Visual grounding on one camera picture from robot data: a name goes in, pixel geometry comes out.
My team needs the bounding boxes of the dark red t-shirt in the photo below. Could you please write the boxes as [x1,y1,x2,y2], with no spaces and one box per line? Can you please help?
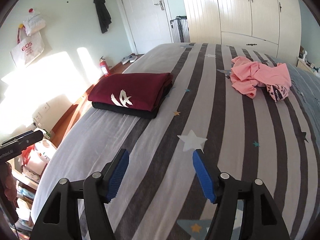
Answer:
[88,73,173,112]

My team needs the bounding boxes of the person's left hand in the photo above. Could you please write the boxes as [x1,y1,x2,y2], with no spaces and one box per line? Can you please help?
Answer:
[4,163,17,202]

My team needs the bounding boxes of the clutter of bags on floor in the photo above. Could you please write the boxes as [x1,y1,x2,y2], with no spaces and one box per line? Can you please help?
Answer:
[9,128,56,231]

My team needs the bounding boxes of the white hanging tote bag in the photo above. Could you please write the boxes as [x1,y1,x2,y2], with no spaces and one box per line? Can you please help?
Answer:
[10,24,44,67]

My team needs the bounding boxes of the striped star bed sheet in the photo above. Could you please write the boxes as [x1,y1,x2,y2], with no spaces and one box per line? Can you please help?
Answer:
[31,43,319,239]

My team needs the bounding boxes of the red fire extinguisher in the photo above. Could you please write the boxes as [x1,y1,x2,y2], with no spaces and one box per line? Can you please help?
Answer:
[99,56,110,76]

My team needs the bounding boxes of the folded black garment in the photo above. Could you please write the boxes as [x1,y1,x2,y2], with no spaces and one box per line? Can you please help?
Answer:
[88,83,172,119]

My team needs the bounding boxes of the small white hanging bag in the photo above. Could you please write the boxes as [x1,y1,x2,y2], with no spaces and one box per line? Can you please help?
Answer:
[22,8,46,36]

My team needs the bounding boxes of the pink printed t-shirt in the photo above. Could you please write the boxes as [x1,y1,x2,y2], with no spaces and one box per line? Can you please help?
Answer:
[230,56,292,102]

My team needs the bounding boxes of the white shoes on floor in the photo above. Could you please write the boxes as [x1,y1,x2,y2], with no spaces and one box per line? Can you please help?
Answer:
[121,54,138,65]

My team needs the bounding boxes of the cluttered bedside table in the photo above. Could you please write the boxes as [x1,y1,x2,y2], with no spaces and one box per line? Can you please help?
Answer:
[297,46,319,77]

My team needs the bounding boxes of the black hanging garment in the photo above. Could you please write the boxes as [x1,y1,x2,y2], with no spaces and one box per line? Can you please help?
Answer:
[93,0,112,34]

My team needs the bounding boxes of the white room door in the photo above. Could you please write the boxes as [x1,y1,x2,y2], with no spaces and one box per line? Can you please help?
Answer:
[122,0,171,54]

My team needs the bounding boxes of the silver suitcase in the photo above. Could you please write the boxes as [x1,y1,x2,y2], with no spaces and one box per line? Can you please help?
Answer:
[170,16,190,43]

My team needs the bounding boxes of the white wall socket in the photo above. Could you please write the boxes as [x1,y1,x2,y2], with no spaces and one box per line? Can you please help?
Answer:
[33,112,42,124]

